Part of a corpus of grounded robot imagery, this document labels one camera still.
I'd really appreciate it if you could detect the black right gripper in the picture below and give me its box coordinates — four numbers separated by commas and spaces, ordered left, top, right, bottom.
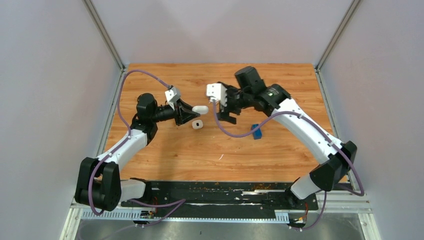
216, 83, 253, 123

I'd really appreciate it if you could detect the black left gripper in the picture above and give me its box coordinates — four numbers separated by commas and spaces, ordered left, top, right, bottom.
151, 98, 201, 127

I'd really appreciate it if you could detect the white earbud charging case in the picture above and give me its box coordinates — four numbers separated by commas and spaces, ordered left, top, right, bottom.
191, 119, 204, 130

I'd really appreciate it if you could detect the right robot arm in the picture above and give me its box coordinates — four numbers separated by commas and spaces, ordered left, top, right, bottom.
207, 66, 358, 209

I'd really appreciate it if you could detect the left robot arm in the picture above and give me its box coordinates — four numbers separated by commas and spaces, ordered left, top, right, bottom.
74, 91, 209, 216

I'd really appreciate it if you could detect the blue building block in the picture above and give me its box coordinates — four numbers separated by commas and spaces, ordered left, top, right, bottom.
251, 124, 263, 140

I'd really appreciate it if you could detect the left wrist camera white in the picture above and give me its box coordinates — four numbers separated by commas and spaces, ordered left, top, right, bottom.
164, 85, 181, 110

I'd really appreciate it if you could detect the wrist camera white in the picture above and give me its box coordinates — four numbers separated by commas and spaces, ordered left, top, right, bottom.
205, 83, 227, 107
164, 85, 181, 110

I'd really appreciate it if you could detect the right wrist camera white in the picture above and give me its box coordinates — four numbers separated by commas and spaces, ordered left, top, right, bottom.
205, 83, 227, 107

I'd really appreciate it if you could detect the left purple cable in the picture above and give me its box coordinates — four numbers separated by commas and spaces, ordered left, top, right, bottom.
87, 69, 173, 228

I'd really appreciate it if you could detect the left aluminium corner post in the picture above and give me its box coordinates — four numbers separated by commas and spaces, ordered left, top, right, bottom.
82, 0, 126, 71

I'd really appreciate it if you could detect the aluminium corner post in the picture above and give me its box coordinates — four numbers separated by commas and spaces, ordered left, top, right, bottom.
315, 0, 362, 72
82, 0, 126, 71

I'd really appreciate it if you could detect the right aluminium corner post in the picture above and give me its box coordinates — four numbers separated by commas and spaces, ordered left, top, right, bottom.
315, 0, 362, 72

